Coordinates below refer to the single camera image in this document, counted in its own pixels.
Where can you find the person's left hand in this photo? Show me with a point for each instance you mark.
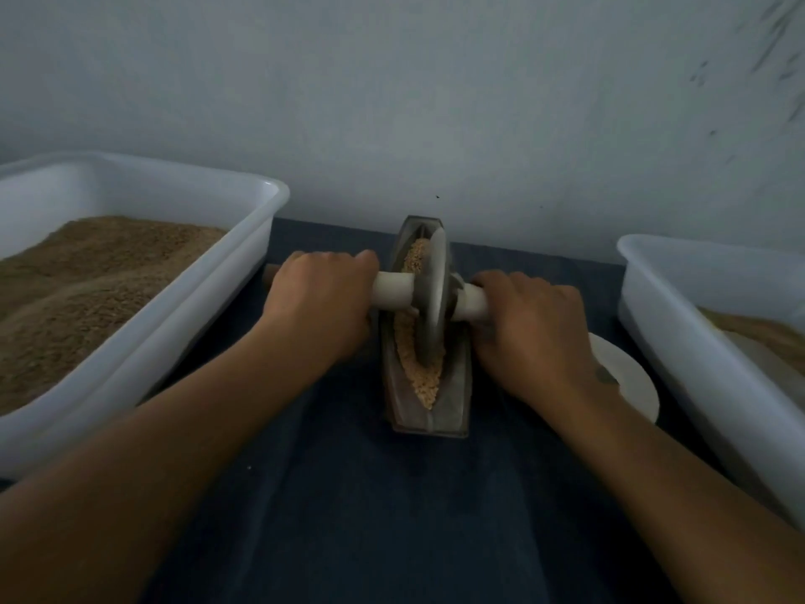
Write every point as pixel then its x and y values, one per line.
pixel 315 302

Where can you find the person's right forearm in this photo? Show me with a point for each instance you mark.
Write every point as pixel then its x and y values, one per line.
pixel 686 497

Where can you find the white plastic scoop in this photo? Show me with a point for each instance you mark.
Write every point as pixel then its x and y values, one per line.
pixel 774 368

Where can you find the person's right hand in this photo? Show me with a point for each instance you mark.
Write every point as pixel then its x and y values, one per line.
pixel 535 340

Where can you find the person's left forearm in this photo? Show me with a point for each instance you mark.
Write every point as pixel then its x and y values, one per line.
pixel 132 491

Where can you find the dark blue table cloth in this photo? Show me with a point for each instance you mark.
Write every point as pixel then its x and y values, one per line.
pixel 415 522

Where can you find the white round plate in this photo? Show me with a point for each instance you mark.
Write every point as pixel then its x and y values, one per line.
pixel 629 371

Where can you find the large brown grain heap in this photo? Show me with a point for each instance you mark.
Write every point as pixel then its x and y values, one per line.
pixel 761 331
pixel 76 302

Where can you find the white plastic tub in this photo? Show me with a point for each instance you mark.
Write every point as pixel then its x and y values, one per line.
pixel 208 302
pixel 704 377

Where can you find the boat-shaped metal grinding trough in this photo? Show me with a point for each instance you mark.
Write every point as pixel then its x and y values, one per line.
pixel 428 415

